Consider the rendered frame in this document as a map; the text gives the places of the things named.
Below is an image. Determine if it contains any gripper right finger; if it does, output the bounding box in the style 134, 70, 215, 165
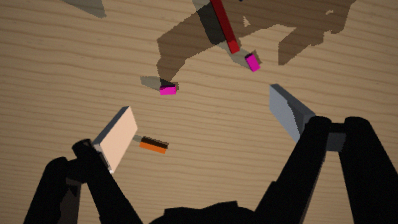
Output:
247, 84, 398, 224

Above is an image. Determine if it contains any red rod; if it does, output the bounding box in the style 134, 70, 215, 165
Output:
210, 0, 240, 54

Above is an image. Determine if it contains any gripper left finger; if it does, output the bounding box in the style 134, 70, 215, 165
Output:
23, 106, 143, 224

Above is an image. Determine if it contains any orange rod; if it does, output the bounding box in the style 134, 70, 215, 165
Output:
139, 138, 167, 154

